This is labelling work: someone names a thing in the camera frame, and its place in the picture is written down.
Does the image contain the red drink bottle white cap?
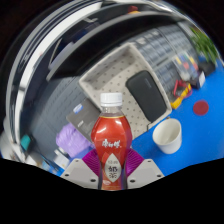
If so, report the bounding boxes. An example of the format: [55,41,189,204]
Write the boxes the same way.
[90,92,134,192]

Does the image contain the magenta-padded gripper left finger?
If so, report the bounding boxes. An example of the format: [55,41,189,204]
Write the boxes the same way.
[59,148,102,190]

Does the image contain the black box with white label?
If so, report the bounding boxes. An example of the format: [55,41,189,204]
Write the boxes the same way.
[191,70,207,90]

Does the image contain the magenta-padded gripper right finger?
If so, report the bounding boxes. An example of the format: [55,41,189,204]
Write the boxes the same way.
[124,148,165,190]

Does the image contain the flat round red coaster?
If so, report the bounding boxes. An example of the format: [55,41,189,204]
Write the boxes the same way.
[193,99,210,117]

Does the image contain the beige dotted pegboard tray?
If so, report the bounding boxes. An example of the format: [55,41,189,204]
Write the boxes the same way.
[78,42,173,140]

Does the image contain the teal storage bin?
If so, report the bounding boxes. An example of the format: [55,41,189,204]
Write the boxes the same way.
[19,134,35,151]

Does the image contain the white paper cup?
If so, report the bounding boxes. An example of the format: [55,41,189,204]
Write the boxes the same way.
[152,117,183,155]

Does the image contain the grey pegboard panel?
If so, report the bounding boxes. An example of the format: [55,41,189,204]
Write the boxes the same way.
[28,76,101,158]

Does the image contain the dark grey upright box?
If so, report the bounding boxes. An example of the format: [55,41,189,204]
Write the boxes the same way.
[65,97,103,141]

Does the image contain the black overhead shelf unit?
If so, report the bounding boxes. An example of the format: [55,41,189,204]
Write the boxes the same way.
[46,4,192,84]

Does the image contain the tall black zip case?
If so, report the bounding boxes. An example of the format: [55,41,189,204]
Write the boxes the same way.
[125,69,168,124]

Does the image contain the clear organizer with colourful parts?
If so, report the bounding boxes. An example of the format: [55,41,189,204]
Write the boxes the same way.
[173,53,200,75]

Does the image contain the purple plastic bag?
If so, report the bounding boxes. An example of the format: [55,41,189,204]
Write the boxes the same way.
[55,123,95,159]

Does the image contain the small white box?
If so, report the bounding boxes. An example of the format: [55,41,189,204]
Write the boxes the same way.
[53,148,72,170]

